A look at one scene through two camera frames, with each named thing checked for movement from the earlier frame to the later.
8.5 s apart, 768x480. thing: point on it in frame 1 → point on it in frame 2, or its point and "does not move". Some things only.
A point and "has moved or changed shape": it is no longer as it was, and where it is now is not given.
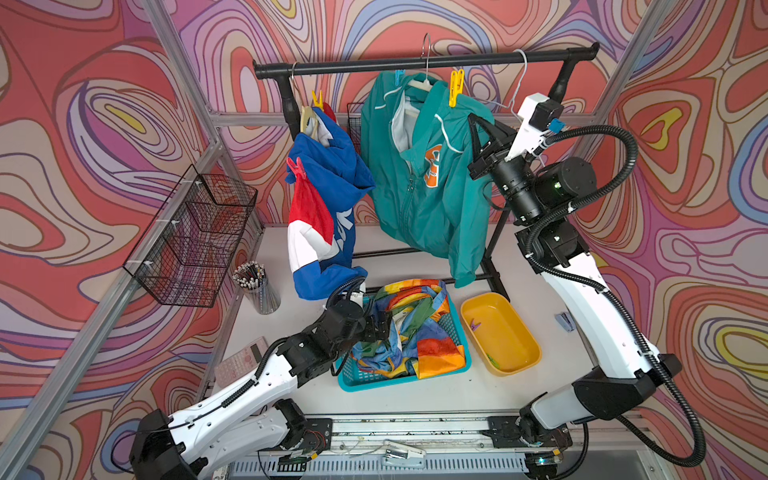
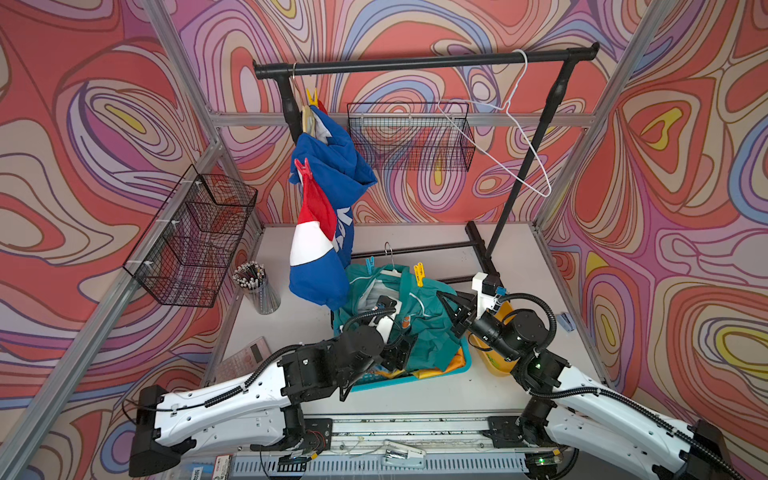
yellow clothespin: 456,86 → 419,271
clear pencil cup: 251,278 does not move
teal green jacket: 417,151 → 424,320
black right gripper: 499,138 → 458,305
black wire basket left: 185,253 does not move
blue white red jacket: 321,233 does not move
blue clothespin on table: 565,321 does not move
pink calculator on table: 242,364 does not move
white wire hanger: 510,106 has moved or changed shape
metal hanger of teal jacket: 423,84 → 393,263
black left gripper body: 364,330 → 388,357
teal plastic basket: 353,376 does not move
